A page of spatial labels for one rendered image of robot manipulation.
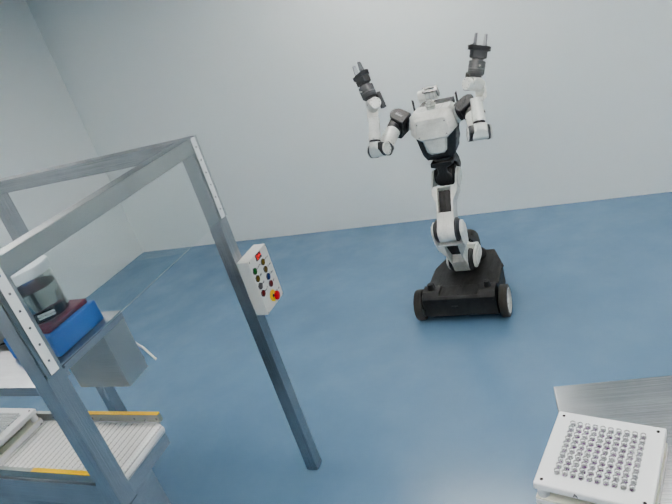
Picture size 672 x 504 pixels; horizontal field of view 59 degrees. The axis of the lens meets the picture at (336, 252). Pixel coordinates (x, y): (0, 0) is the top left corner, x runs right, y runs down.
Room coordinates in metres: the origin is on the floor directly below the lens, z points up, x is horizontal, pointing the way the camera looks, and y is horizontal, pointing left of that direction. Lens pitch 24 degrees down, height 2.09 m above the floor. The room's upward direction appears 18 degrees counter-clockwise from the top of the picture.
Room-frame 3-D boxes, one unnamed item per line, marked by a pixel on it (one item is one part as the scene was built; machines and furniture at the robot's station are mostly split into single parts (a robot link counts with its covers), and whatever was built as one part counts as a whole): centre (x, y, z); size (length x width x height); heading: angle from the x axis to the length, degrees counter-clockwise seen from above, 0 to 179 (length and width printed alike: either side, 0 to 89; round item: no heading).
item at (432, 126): (3.47, -0.81, 1.15); 0.34 x 0.30 x 0.36; 62
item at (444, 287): (3.40, -0.77, 0.19); 0.64 x 0.52 x 0.33; 152
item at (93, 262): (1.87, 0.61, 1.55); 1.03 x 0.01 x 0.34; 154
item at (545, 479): (1.00, -0.44, 0.95); 0.25 x 0.24 x 0.02; 140
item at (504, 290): (3.06, -0.89, 0.10); 0.20 x 0.05 x 0.20; 152
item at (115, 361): (1.77, 0.85, 1.22); 0.22 x 0.11 x 0.20; 64
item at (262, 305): (2.34, 0.35, 1.05); 0.17 x 0.06 x 0.26; 154
